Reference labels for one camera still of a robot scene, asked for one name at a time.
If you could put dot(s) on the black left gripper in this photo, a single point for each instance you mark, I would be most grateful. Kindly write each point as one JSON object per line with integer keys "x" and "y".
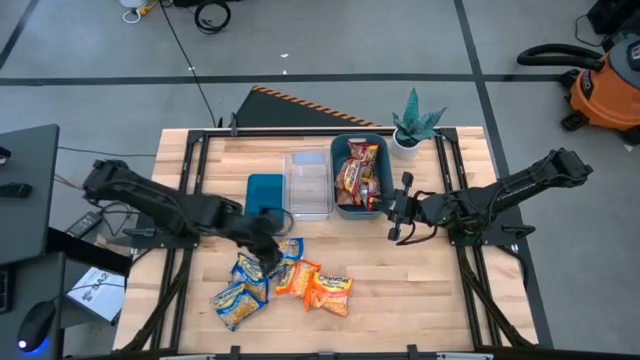
{"x": 257, "y": 230}

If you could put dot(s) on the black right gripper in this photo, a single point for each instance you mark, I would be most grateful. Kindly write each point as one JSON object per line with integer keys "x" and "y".
{"x": 406, "y": 210}

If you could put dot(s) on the blue yellow Maruchan ramen pack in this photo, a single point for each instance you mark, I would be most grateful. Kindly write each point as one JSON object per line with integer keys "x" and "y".
{"x": 235, "y": 305}
{"x": 295, "y": 248}
{"x": 247, "y": 274}

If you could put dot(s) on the red Maruchan ramen pack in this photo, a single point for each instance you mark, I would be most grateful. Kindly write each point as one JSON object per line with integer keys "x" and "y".
{"x": 364, "y": 150}
{"x": 355, "y": 175}
{"x": 357, "y": 197}

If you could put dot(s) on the orange Maruchan chicken ramen pack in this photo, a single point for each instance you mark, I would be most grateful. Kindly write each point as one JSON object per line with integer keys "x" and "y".
{"x": 298, "y": 277}
{"x": 330, "y": 295}

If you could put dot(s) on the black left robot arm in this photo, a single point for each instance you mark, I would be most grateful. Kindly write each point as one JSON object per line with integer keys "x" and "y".
{"x": 160, "y": 202}

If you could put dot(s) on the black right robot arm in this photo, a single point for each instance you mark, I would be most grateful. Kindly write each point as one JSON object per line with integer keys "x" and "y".
{"x": 505, "y": 192}

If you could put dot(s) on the white plant pot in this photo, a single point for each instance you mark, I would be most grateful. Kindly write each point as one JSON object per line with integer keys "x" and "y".
{"x": 402, "y": 150}

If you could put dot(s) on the small teal plastic bin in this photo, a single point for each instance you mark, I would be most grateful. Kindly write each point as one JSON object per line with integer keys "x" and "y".
{"x": 265, "y": 192}

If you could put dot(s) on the clear plastic bin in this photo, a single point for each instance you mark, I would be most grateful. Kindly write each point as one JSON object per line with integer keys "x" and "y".
{"x": 307, "y": 185}

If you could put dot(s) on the green succulent plant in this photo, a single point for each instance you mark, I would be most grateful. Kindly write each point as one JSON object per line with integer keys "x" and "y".
{"x": 412, "y": 120}

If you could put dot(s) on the black ramp with hazard stripe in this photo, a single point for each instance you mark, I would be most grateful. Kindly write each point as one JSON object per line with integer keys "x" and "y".
{"x": 280, "y": 112}

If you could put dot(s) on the white printed paper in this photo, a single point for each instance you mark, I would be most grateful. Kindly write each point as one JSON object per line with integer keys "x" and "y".
{"x": 97, "y": 295}

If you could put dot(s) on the black power adapter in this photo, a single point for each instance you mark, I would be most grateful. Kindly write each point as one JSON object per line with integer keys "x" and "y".
{"x": 84, "y": 224}

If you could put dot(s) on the black mouse with blue light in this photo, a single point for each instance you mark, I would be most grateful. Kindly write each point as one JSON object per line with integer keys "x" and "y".
{"x": 36, "y": 325}

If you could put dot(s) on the orange shop vacuum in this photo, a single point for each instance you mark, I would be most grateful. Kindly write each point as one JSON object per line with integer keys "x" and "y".
{"x": 607, "y": 95}

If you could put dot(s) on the black side desk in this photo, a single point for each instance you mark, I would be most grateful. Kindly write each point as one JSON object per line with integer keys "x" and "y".
{"x": 27, "y": 200}

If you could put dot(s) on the small black desk device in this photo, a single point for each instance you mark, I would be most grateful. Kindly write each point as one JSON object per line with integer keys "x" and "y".
{"x": 15, "y": 190}

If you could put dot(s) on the black equipment case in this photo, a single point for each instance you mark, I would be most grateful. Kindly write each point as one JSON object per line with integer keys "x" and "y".
{"x": 617, "y": 15}

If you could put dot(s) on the black aluminium table frame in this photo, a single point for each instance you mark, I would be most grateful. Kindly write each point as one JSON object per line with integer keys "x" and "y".
{"x": 300, "y": 132}

